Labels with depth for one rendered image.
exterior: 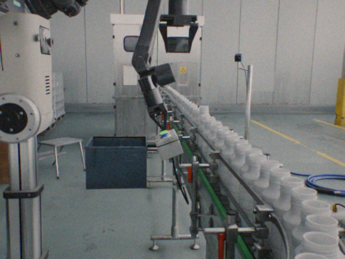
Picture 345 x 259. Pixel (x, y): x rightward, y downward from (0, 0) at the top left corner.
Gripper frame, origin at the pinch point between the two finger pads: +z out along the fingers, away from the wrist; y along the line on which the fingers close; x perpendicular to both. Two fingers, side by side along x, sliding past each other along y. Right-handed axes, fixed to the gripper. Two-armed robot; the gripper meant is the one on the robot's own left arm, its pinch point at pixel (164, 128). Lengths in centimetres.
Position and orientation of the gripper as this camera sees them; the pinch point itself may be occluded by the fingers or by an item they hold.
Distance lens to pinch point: 144.9
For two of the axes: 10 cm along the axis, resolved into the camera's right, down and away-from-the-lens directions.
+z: 3.4, 9.3, 1.7
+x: -9.4, 3.5, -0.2
